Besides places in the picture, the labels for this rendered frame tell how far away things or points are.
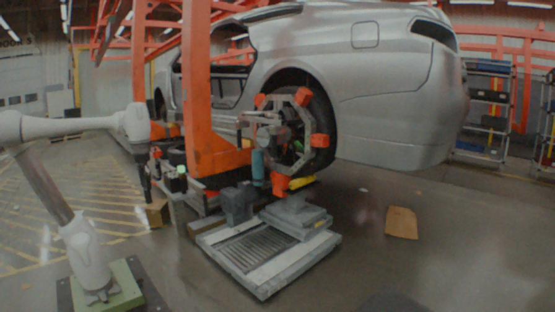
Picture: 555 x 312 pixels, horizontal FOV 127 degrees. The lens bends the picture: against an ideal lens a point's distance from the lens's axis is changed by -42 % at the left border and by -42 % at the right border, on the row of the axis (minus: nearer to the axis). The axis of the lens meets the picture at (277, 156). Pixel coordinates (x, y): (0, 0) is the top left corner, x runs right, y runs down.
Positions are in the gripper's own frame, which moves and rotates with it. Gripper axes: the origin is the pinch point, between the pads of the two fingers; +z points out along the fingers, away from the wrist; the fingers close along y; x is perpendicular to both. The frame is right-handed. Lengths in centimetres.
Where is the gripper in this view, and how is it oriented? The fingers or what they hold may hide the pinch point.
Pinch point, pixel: (148, 196)
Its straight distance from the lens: 115.4
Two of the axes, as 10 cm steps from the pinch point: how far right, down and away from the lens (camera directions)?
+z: -0.1, 9.6, 2.6
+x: 6.4, -2.0, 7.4
